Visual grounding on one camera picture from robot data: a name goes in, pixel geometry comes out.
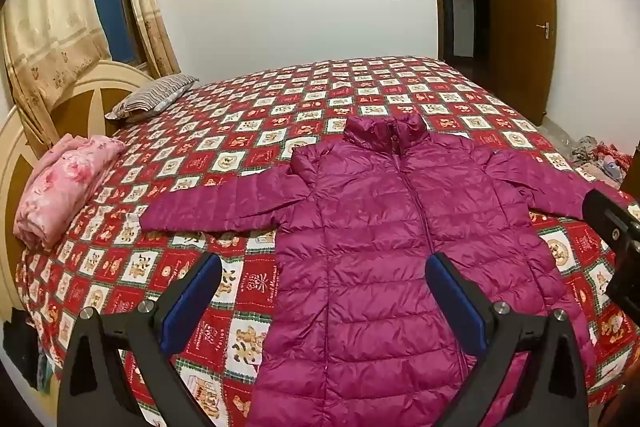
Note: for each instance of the brown wooden door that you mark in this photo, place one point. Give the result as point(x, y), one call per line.
point(520, 57)

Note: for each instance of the cream wooden headboard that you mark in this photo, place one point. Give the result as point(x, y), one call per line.
point(75, 107)

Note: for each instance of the pink floral folded blanket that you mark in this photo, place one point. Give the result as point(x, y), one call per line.
point(65, 187)

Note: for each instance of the red bear-print bedspread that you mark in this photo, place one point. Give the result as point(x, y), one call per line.
point(240, 147)

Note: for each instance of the magenta puffer jacket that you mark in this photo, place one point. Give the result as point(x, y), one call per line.
point(390, 257)

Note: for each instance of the pile of clothes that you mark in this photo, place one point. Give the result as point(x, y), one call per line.
point(600, 162)

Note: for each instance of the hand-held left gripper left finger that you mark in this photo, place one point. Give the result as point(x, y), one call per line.
point(192, 302)

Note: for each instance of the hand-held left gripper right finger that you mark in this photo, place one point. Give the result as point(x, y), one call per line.
point(452, 302)

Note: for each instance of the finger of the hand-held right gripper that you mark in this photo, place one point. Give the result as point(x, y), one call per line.
point(607, 217)

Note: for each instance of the dark bag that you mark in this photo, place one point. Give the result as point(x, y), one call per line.
point(22, 352)

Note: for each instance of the striped pillow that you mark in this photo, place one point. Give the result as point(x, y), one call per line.
point(150, 98)

